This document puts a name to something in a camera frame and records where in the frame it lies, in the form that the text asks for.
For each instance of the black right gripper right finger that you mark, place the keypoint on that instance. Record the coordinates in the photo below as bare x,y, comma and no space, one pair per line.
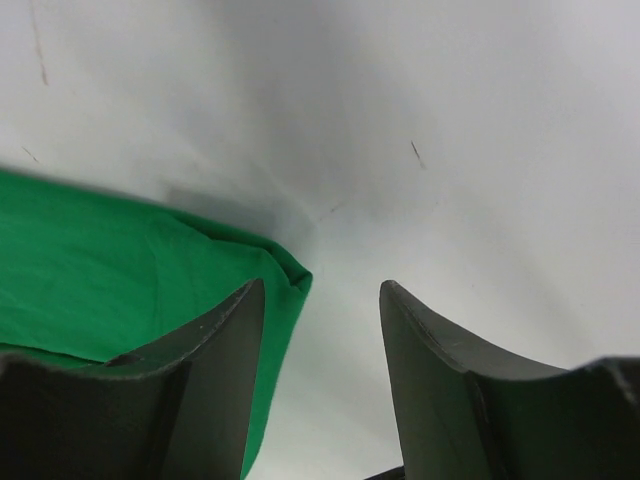
468,409

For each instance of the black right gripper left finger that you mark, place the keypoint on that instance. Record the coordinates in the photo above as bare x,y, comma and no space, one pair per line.
176,408

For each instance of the green t-shirt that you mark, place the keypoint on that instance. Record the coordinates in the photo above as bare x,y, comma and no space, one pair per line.
86,276

